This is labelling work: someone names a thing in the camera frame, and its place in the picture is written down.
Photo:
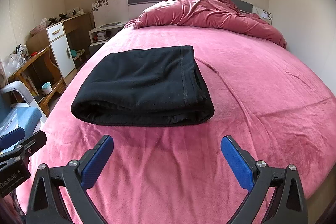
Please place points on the red duvet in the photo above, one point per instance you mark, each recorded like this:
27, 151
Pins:
204, 14

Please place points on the white chair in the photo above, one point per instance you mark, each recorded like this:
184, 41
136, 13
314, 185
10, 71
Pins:
15, 86

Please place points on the pink velvet bed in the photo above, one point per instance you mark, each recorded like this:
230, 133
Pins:
262, 82

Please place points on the teal cup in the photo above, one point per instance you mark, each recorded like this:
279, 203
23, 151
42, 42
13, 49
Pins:
46, 88

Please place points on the brown wooden desk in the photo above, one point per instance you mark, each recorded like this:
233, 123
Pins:
78, 27

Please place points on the white floral print panel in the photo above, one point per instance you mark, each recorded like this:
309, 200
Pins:
110, 12
265, 15

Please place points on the black desk gadget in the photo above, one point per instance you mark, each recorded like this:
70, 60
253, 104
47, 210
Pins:
52, 20
63, 16

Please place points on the clear plastic bag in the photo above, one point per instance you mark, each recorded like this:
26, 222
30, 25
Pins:
13, 65

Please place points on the low wooden table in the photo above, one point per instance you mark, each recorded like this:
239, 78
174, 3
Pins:
19, 74

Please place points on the white cabinet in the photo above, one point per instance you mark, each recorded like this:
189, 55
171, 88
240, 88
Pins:
61, 56

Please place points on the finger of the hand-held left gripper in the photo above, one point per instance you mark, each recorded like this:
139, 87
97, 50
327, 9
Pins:
11, 136
35, 141

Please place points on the light blue box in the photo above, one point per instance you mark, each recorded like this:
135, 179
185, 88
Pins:
21, 116

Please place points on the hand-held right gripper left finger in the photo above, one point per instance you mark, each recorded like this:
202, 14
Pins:
95, 163

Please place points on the white grey nightstand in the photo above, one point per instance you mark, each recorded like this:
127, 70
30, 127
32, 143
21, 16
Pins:
94, 49

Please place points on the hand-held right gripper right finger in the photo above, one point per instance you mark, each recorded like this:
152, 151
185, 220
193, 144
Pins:
236, 163

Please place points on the black pants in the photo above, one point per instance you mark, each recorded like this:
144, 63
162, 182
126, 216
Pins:
136, 82

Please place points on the pink plastic bag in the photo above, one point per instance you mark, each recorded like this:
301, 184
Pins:
38, 27

